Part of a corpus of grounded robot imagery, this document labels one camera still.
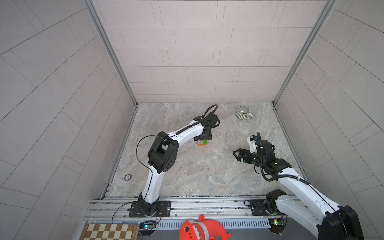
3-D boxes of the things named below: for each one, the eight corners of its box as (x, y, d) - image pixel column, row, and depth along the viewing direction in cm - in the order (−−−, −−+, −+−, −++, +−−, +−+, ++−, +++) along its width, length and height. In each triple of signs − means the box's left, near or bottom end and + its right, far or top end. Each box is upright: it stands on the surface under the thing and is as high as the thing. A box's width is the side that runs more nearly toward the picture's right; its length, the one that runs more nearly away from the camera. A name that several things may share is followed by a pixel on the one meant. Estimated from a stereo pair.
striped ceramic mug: (236, 121, 108) (238, 115, 103) (234, 110, 114) (236, 105, 109) (250, 121, 108) (252, 115, 103) (247, 111, 114) (249, 105, 109)
